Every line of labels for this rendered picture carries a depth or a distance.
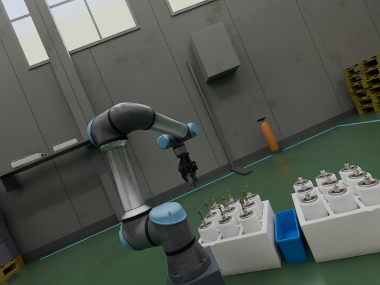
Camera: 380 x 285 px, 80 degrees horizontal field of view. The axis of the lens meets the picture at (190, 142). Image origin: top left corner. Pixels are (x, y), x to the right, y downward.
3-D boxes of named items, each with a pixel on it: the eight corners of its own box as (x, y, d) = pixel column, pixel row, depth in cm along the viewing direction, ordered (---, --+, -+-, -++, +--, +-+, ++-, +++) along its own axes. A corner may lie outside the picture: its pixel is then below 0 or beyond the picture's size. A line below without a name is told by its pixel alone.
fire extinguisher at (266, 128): (279, 149, 370) (265, 116, 370) (287, 150, 345) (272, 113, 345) (266, 155, 368) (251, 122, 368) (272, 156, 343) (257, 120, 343)
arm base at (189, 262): (214, 269, 72) (201, 241, 72) (170, 290, 70) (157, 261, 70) (206, 248, 87) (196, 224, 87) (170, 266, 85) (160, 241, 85)
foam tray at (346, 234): (426, 244, 84) (407, 200, 84) (316, 263, 98) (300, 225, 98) (378, 203, 121) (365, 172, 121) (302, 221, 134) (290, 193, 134)
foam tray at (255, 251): (281, 267, 104) (266, 232, 104) (207, 279, 119) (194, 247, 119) (279, 226, 140) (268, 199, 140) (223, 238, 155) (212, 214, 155)
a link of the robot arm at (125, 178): (154, 253, 75) (105, 103, 81) (122, 259, 81) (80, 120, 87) (172, 237, 86) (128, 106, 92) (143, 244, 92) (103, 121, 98)
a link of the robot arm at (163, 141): (170, 130, 114) (179, 128, 124) (153, 138, 119) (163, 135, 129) (176, 145, 114) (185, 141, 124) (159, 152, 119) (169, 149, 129)
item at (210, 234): (211, 263, 118) (198, 232, 118) (209, 254, 127) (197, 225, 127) (228, 256, 118) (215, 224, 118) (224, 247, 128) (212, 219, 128)
